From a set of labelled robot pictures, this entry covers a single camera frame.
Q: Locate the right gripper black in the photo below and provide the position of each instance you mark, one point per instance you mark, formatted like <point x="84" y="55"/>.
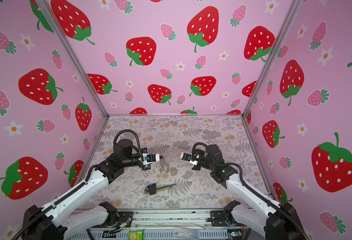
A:
<point x="196" y="167"/>

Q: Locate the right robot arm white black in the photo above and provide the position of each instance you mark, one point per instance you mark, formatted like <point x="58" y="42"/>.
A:
<point x="281" y="221"/>

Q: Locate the aluminium rail frame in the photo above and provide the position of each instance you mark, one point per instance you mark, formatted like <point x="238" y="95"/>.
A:
<point x="158" y="224"/>

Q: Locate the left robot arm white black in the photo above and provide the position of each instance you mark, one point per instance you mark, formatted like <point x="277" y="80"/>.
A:
<point x="52" y="222"/>

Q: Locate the black connector with coloured wires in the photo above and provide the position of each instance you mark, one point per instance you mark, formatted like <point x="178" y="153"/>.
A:
<point x="152" y="189"/>

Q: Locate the green snack packet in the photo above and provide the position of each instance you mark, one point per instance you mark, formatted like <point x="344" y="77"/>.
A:
<point x="136" y="235"/>

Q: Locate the clear plastic bag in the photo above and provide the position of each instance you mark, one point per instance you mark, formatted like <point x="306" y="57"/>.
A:
<point x="186" y="233"/>

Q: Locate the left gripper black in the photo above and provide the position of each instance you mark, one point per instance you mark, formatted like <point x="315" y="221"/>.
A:
<point x="146" y="169"/>

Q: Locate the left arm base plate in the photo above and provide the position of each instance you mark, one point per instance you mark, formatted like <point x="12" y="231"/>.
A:
<point x="116" y="219"/>

